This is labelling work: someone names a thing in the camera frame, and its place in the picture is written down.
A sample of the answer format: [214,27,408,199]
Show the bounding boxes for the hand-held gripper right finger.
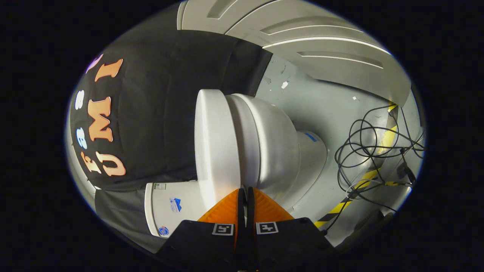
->
[246,187,335,272]

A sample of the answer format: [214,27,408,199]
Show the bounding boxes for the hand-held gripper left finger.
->
[157,188,246,272]

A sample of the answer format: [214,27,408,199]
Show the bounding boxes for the white toilet lid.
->
[194,89,242,212]

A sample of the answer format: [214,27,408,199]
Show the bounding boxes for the white toilet with tank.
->
[144,93,328,238]

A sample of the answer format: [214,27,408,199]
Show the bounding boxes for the yellow black hazard tape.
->
[314,102,400,229]

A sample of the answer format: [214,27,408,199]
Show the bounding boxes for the black backdrop cloth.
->
[70,28,273,253]

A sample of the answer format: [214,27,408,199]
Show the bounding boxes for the white drawer cabinet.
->
[177,0,412,106]

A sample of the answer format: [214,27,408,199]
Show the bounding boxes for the black cable bundle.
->
[325,104,426,235]

